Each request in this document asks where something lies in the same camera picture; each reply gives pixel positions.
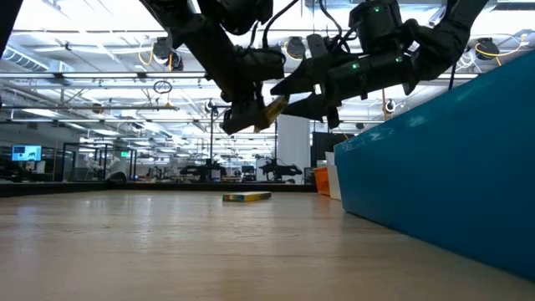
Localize ceiling cable reel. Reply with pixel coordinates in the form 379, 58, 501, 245
151, 36, 185, 72
285, 36, 308, 60

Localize yellow hanging cable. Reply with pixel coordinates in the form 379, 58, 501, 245
379, 85, 390, 123

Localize orange plastic tray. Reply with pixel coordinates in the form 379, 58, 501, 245
313, 166, 331, 197

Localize yellow crayon box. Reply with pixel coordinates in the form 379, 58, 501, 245
222, 191, 273, 203
253, 94, 290, 132

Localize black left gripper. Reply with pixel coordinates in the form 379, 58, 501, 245
221, 79, 269, 136

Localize black glass enclosure frame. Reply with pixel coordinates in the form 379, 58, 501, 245
61, 142, 138, 182

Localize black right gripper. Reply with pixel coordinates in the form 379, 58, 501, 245
268, 51, 420, 130

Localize blue lit computer monitor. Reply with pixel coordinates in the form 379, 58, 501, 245
11, 145, 43, 163

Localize black gantry frame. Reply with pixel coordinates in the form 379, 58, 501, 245
209, 104, 278, 183

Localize white plastic tray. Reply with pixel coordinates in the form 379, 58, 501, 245
324, 150, 344, 202

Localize teal plastic tray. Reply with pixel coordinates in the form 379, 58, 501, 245
334, 49, 535, 282

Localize black cabinet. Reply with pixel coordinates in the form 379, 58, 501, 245
311, 131, 356, 169

